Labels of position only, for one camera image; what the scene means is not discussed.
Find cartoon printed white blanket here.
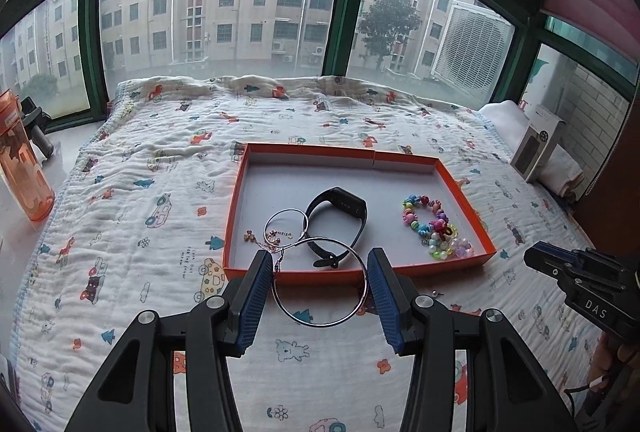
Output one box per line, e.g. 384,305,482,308
10,73,609,432

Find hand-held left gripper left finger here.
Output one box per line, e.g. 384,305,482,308
65,249,275,432

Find orange shallow cardboard box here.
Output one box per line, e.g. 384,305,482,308
222,142,498,286

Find thin chain charm bracelet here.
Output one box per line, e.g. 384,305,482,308
242,226,297,274

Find person's right hand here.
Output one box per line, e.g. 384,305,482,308
594,334,640,394

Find pastel translucent bead bracelet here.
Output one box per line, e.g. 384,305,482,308
427,231,474,261

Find thin black cable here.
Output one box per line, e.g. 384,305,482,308
564,371,617,409

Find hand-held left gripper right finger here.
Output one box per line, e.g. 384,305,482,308
367,247,571,432

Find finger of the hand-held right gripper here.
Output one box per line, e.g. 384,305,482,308
540,241,597,260
523,241,577,282

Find grey and white carton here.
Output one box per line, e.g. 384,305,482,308
509,104,566,183

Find black smart band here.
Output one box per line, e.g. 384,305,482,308
304,186,369,269

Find green window frame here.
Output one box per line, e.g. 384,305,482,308
0,0,640,134

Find large silver hoop bracelet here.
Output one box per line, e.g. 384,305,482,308
272,237,371,327

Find colourful animal bead bracelet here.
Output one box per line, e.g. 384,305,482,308
401,193,454,239

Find small silver hoop bracelet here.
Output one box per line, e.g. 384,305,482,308
263,208,310,249

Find orange transparent water bottle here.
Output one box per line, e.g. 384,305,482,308
0,88,55,223

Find white louvred outdoor screen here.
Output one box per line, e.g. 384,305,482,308
430,0,516,104

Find folded white towel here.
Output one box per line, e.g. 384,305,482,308
477,100,586,201

